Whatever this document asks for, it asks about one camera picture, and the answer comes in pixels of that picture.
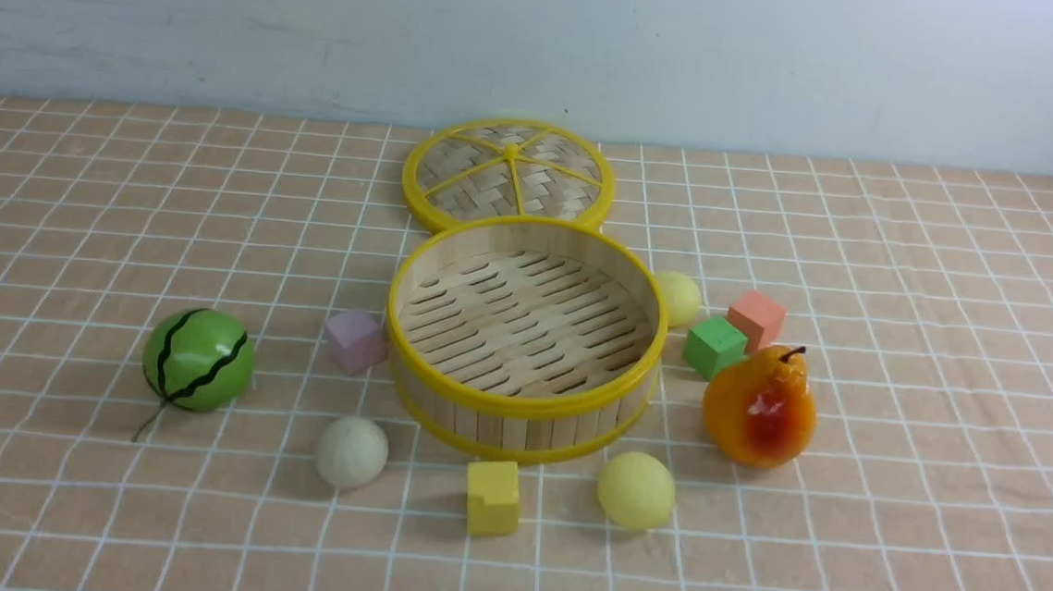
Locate yellow bun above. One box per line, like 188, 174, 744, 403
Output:
654, 271, 702, 328
596, 451, 677, 531

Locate yellow bun front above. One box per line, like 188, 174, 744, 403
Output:
596, 451, 677, 531

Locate white bun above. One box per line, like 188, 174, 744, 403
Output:
313, 415, 390, 489

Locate bamboo steamer tray yellow rim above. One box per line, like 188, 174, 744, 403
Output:
386, 215, 669, 465

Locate woven bamboo steamer lid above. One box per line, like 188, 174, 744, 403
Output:
400, 117, 616, 233

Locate pink purple wooden block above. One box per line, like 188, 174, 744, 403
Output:
324, 309, 388, 376

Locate green wooden block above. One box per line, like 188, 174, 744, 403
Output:
683, 316, 748, 381

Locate yellow wooden block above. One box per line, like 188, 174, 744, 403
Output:
466, 460, 520, 537

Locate salmon orange wooden block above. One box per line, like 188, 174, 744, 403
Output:
726, 290, 787, 355

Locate orange toy pear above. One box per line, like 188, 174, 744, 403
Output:
701, 344, 818, 470

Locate green toy watermelon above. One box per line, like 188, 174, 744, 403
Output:
131, 307, 255, 441

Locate checkered orange tablecloth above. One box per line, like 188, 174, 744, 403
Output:
0, 97, 1053, 591

